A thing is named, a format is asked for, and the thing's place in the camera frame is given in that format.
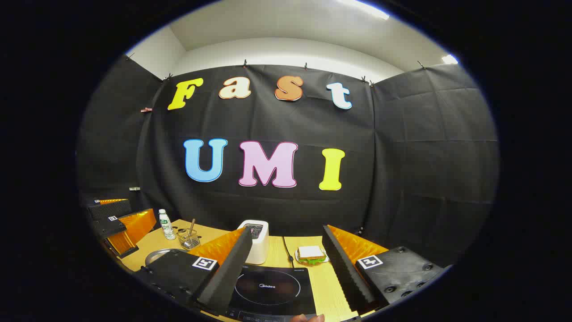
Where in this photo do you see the white toaster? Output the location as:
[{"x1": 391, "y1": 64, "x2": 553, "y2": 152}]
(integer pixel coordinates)
[{"x1": 237, "y1": 220, "x2": 269, "y2": 265}]

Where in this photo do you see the black backdrop cloth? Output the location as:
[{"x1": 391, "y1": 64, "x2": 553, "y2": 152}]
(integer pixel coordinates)
[{"x1": 76, "y1": 54, "x2": 500, "y2": 269}]

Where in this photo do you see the ceiling light strip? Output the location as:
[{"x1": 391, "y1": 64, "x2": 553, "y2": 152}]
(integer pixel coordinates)
[{"x1": 335, "y1": 0, "x2": 390, "y2": 21}]

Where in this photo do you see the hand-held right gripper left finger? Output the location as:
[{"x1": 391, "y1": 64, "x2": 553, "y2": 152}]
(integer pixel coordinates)
[{"x1": 134, "y1": 226, "x2": 254, "y2": 317}]

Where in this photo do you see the row of black clips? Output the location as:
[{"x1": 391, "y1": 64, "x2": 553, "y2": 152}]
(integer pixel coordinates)
[{"x1": 125, "y1": 53, "x2": 427, "y2": 86}]

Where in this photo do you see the black power cable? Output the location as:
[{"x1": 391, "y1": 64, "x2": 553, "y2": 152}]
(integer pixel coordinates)
[{"x1": 282, "y1": 236, "x2": 295, "y2": 268}]

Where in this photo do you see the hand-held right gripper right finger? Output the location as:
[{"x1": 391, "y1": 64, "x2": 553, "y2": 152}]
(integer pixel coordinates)
[{"x1": 322, "y1": 225, "x2": 447, "y2": 316}]

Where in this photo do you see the wire mesh utensil holder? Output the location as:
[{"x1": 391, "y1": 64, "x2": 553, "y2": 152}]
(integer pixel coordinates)
[{"x1": 177, "y1": 228, "x2": 201, "y2": 250}]

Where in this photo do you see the white drink bottle green label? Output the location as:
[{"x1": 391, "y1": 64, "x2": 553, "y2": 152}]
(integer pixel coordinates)
[{"x1": 159, "y1": 209, "x2": 176, "y2": 241}]

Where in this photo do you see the stainless steel pot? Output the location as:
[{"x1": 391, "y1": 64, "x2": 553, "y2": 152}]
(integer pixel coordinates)
[{"x1": 144, "y1": 248, "x2": 190, "y2": 267}]

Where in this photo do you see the black induction cooktop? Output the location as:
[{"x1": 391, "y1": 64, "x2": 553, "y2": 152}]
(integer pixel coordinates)
[{"x1": 222, "y1": 264, "x2": 318, "y2": 322}]

